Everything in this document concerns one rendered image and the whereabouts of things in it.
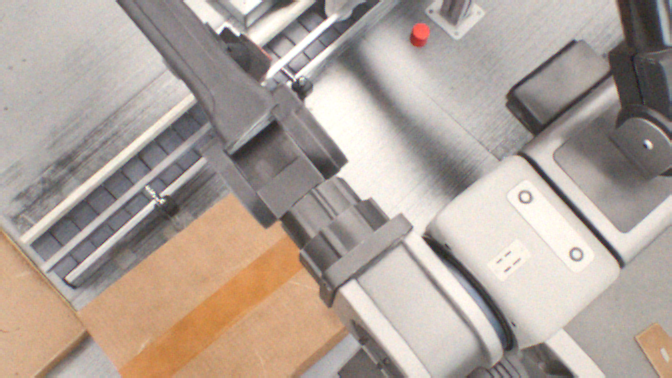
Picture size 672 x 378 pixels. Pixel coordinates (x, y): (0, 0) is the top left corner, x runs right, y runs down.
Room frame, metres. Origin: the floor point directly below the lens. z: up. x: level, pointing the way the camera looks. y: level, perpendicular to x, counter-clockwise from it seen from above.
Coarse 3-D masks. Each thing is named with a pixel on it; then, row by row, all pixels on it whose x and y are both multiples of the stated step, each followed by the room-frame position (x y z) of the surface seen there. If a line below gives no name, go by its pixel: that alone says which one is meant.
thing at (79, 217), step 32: (320, 0) 0.74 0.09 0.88; (288, 32) 0.66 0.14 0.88; (288, 64) 0.60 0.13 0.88; (192, 128) 0.45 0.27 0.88; (128, 160) 0.37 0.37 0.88; (160, 160) 0.38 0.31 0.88; (192, 160) 0.39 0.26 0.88; (96, 192) 0.30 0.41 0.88; (160, 192) 0.32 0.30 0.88; (64, 224) 0.24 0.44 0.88
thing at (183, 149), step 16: (352, 0) 0.70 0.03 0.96; (336, 16) 0.66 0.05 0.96; (320, 32) 0.63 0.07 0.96; (304, 48) 0.59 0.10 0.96; (208, 128) 0.42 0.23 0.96; (192, 144) 0.39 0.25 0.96; (176, 160) 0.36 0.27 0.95; (128, 192) 0.29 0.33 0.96; (112, 208) 0.26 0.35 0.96; (96, 224) 0.23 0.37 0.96; (80, 240) 0.20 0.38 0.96; (64, 256) 0.18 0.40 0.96; (48, 272) 0.15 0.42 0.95
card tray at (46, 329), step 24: (0, 240) 0.21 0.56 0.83; (0, 264) 0.16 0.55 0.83; (24, 264) 0.17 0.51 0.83; (0, 288) 0.12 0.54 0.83; (24, 288) 0.13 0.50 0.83; (48, 288) 0.14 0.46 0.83; (0, 312) 0.09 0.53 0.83; (24, 312) 0.09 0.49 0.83; (48, 312) 0.10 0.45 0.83; (72, 312) 0.10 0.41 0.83; (0, 336) 0.05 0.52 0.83; (24, 336) 0.05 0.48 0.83; (48, 336) 0.06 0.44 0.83; (72, 336) 0.07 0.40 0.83; (0, 360) 0.01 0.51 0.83; (24, 360) 0.02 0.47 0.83; (48, 360) 0.02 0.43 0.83
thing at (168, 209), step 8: (152, 192) 0.30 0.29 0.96; (160, 200) 0.28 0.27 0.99; (168, 200) 0.29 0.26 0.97; (160, 208) 0.27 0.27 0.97; (168, 208) 0.27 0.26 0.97; (176, 208) 0.28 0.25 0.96; (160, 216) 0.26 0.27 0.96; (168, 216) 0.26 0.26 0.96; (176, 216) 0.28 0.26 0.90; (176, 224) 0.27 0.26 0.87
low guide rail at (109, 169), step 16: (304, 0) 0.71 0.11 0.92; (288, 16) 0.67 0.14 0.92; (272, 32) 0.64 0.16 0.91; (192, 96) 0.49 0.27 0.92; (176, 112) 0.46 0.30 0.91; (160, 128) 0.42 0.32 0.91; (144, 144) 0.39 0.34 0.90; (112, 160) 0.35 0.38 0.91; (96, 176) 0.32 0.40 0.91; (80, 192) 0.29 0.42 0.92; (64, 208) 0.26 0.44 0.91; (48, 224) 0.23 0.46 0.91; (32, 240) 0.20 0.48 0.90
